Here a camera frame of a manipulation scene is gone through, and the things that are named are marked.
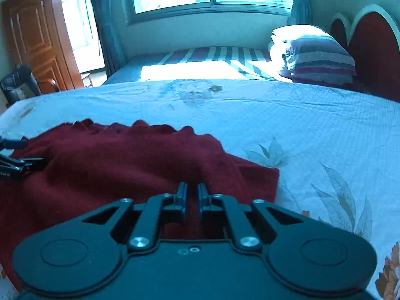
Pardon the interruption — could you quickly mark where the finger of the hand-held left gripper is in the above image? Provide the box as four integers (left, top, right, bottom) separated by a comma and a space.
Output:
19, 157, 47, 172
0, 138, 29, 151

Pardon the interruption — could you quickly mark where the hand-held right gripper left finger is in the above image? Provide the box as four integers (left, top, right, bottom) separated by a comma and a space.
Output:
72, 182, 188, 252

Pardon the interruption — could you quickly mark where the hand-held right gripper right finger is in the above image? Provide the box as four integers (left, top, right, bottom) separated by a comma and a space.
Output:
197, 183, 316, 252

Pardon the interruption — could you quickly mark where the dark red beaded sweater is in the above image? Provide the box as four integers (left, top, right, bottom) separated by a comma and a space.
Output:
0, 119, 280, 292

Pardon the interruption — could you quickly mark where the black leather office chair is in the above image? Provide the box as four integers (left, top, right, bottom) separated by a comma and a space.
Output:
0, 64, 61, 104

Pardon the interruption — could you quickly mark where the brown wooden door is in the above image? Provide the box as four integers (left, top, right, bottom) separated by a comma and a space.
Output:
0, 0, 86, 96

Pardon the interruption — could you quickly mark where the floral bed sheet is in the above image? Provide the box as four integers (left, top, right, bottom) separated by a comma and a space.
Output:
0, 79, 400, 300

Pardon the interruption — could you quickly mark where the striped bed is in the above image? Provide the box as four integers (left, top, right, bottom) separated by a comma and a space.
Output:
102, 46, 293, 86

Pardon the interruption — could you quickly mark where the teal curtain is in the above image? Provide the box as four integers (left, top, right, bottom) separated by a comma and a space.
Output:
85, 0, 128, 78
287, 0, 314, 26

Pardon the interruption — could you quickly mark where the striped pillow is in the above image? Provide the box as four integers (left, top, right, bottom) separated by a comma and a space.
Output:
279, 36, 357, 86

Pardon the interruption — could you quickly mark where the white pillow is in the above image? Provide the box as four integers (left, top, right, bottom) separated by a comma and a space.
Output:
269, 24, 336, 69

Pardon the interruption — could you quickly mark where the red scalloped headboard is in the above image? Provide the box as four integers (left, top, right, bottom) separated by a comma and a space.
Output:
329, 4, 400, 104

